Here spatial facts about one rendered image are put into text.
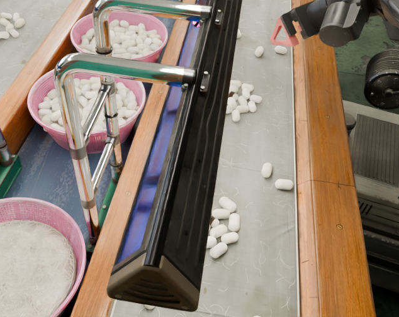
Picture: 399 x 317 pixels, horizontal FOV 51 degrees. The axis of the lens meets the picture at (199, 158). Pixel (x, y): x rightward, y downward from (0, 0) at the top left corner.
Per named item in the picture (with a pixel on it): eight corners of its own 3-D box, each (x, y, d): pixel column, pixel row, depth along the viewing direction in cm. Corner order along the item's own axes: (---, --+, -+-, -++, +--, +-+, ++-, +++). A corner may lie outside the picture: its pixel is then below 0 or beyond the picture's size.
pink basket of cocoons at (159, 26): (174, 43, 131) (175, 16, 124) (157, 95, 113) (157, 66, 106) (92, 31, 132) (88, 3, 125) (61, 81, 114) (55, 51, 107)
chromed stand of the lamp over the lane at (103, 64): (200, 194, 91) (224, 0, 58) (185, 277, 77) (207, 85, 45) (115, 181, 92) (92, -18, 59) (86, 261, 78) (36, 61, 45)
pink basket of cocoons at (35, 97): (138, 87, 115) (137, 58, 108) (153, 156, 98) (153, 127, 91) (37, 95, 109) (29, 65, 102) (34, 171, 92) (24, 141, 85)
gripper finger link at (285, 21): (292, 48, 95) (321, 32, 87) (271, 58, 92) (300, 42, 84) (279, 21, 95) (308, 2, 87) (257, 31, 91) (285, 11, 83)
